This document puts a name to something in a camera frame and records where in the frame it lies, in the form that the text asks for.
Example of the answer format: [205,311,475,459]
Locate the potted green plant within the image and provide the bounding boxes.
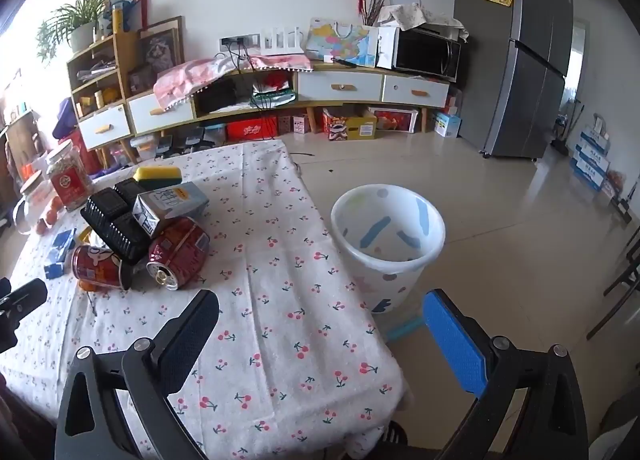
[36,0,126,63]

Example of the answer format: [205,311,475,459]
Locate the white spotted trash bin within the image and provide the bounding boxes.
[330,183,447,315]

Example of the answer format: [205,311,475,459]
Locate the map print bag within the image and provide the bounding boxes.
[305,17,381,68]

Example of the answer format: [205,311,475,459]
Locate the cherry print tablecloth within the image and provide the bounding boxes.
[0,140,408,460]

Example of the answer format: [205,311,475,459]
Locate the grey refrigerator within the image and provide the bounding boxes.
[454,0,576,161]

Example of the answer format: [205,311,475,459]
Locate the wall power strip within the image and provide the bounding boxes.
[219,34,261,53]

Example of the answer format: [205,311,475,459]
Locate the glass jar red label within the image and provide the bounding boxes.
[45,140,96,213]

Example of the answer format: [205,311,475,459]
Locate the stack of blue white cartons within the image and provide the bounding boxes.
[570,112,613,193]

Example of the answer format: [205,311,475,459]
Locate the purple bag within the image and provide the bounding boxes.
[52,97,81,141]

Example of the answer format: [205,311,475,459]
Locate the wooden media cabinet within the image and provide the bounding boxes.
[67,30,463,165]

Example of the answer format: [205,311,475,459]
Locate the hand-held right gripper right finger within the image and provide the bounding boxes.
[422,289,591,460]

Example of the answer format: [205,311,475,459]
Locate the red cartoon drink can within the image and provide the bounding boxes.
[71,244,125,291]

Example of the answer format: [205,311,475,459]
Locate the clear plastic storage box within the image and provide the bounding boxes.
[130,136,157,161]

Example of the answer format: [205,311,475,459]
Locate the dried twigs bundle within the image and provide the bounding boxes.
[364,0,401,28]

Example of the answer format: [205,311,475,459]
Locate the broom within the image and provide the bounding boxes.
[550,100,586,155]

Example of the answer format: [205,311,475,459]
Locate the white box red picture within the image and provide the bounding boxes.
[370,107,420,134]

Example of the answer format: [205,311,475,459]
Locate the small white blue box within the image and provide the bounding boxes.
[432,110,462,139]

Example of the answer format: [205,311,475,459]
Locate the black microwave oven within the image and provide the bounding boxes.
[392,27,462,83]

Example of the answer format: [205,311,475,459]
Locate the yellow green sponge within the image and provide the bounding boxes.
[134,166,183,187]

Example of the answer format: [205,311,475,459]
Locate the large black plastic tray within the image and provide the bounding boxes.
[80,190,152,261]

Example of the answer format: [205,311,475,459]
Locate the white slatted rack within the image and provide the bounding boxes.
[259,26,306,56]

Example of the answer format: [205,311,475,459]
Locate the yellow cardboard box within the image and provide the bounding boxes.
[322,107,378,141]

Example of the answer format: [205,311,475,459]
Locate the blue snack packet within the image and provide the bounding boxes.
[43,228,78,281]

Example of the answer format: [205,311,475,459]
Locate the dark patterned box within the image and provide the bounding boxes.
[127,64,156,93]

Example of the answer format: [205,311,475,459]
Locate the white drawer wooden handle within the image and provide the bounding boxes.
[297,70,385,104]
[78,104,133,151]
[127,90,196,135]
[382,74,451,109]

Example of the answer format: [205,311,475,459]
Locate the glass jar wooden lid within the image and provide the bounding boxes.
[12,172,56,235]

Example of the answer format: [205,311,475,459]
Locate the red bag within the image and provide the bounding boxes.
[60,132,103,175]

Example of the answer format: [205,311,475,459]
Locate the patterned cloth cover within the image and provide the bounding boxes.
[377,2,471,43]

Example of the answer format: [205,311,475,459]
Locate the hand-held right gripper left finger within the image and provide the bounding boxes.
[54,289,221,460]

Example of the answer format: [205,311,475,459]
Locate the dark chair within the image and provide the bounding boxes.
[585,220,640,341]

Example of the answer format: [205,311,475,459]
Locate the person's left forearm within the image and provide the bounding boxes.
[0,375,28,460]

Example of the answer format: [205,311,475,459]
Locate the small black plastic tray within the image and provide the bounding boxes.
[114,178,148,208]

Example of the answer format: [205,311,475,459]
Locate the grey milk carton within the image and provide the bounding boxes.
[131,181,210,237]

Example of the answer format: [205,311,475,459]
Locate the white paper bag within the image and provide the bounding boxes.
[375,26,401,70]

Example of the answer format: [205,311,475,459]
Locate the pink cloth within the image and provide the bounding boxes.
[152,54,315,110]

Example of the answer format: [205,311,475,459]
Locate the framed picture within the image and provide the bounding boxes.
[137,16,185,78]

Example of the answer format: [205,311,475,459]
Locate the red gift box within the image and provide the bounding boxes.
[226,116,278,143]

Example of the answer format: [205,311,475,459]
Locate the green red folded items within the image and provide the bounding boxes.
[250,70,297,108]

